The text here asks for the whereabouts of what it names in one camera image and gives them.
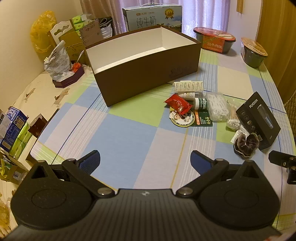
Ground black shaver box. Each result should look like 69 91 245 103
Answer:
236 91 281 151

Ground blue carton box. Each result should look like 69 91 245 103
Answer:
0 107 29 152

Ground large brown cardboard box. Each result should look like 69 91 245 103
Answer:
85 25 201 107

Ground dark maroon flower box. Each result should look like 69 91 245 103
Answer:
52 62 85 89

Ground round cartoon sticker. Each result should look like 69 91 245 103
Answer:
169 111 197 128

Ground white plastic vial tray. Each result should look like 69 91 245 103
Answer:
174 81 204 92

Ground red instant meal bowl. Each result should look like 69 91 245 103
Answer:
193 27 237 54

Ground dark green instant noodle cup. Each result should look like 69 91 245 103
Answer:
240 37 269 68

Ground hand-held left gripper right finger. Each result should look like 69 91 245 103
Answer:
176 150 260 198

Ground quilted chair back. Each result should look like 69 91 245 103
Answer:
283 91 296 122

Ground cream printed cloth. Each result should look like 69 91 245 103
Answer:
0 66 97 232

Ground brown velvet scrunchie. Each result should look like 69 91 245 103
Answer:
233 133 258 159

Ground clear box of floss picks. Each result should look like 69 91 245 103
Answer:
205 92 229 123

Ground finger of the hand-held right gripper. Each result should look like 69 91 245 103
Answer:
268 150 296 168
287 167 296 185

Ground red snack packet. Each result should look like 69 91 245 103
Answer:
165 94 193 116

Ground cardboard box with white handle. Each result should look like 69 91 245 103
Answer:
47 20 86 63

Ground silver foil bag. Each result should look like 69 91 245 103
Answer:
44 40 71 80

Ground plaid cloth covered desktop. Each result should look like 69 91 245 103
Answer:
30 45 296 232

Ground pink sheer curtain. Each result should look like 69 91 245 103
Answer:
80 0 232 36

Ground white medicine bottle green label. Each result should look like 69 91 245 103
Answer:
193 97 208 110

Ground yellow plastic bag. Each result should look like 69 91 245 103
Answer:
31 10 57 62

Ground green tissue packs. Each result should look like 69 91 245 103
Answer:
72 14 93 31

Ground green tissue pack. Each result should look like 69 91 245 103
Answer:
9 122 33 158

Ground bag of cotton swabs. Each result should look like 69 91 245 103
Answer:
226 102 242 131

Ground small brown paper box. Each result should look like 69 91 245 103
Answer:
28 113 48 139

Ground yellow curtain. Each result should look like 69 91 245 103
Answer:
256 0 296 103

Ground small clear packet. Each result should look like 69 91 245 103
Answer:
231 125 250 144

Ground blue white milk carton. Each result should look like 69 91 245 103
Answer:
122 3 183 33

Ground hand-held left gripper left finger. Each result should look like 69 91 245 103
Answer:
30 150 116 198

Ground open cardboard box of clutter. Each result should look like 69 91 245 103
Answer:
0 152 28 185

